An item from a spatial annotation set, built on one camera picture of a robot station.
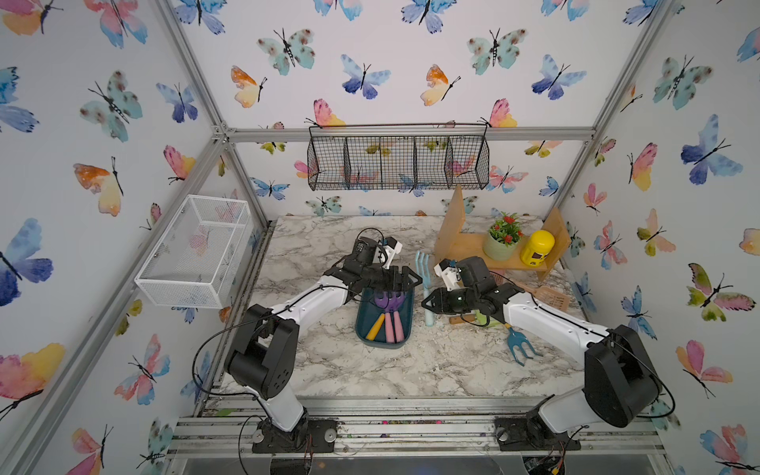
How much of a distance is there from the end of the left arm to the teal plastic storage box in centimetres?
17

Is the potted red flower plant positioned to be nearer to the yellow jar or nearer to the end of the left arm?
the yellow jar

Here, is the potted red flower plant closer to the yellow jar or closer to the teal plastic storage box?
the yellow jar

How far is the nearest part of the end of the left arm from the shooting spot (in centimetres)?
67

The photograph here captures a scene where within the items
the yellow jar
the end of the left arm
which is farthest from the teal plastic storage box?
the yellow jar

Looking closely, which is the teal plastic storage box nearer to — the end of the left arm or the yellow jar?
the end of the left arm

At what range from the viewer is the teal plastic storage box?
889 millimetres

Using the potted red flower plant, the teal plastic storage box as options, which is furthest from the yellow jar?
the teal plastic storage box
